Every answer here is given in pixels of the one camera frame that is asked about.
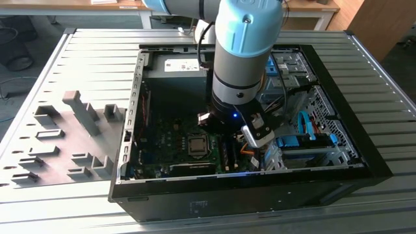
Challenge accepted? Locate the orange yellow wire bundle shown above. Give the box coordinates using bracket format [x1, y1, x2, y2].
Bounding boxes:
[239, 142, 262, 156]

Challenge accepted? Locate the black graphics card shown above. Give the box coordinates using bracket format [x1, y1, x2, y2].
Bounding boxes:
[168, 162, 218, 177]

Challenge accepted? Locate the black open PC case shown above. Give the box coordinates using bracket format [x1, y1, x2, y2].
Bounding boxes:
[107, 43, 394, 223]

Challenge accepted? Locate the blue plastic drive latch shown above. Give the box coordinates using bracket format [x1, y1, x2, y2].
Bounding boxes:
[266, 59, 278, 77]

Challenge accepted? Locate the silver CPU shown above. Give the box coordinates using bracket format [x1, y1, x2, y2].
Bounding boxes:
[187, 136, 208, 155]

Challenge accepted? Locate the small wrist camera box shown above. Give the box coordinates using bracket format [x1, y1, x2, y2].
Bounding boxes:
[196, 111, 212, 128]

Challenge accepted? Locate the hard disk in blue carrier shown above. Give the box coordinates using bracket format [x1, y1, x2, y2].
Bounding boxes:
[275, 133, 339, 150]

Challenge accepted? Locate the CPU socket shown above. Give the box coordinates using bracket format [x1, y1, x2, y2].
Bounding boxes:
[182, 132, 212, 160]

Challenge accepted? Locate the green motherboard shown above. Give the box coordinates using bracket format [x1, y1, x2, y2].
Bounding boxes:
[134, 114, 263, 180]

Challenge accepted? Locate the black camera cable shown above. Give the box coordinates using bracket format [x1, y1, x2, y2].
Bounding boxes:
[196, 21, 215, 71]

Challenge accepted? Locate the wooden cabinet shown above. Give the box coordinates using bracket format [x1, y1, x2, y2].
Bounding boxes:
[335, 0, 416, 64]

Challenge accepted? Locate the grey power supply unit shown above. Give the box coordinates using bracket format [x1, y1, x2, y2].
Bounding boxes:
[143, 53, 215, 120]

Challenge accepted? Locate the black office chair base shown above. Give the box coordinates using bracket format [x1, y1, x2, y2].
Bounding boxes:
[396, 34, 416, 51]

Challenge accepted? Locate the wooden desk white frame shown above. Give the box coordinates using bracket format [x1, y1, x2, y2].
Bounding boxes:
[0, 0, 340, 31]

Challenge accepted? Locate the black wheeled bin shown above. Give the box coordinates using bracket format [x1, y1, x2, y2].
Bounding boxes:
[0, 16, 40, 72]

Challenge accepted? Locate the black cable bundle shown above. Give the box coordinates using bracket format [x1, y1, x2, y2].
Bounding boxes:
[260, 85, 318, 115]

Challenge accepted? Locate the grey metal drive cage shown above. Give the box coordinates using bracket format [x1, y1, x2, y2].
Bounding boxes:
[266, 51, 319, 99]

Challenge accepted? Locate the grey parts rack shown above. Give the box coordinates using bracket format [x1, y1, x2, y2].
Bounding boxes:
[10, 88, 128, 190]

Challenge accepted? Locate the light blue data cable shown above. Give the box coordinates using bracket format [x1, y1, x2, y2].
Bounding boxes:
[296, 110, 318, 141]

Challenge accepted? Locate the grey metal disk bay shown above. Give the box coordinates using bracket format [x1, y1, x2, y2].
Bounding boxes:
[262, 143, 351, 172]

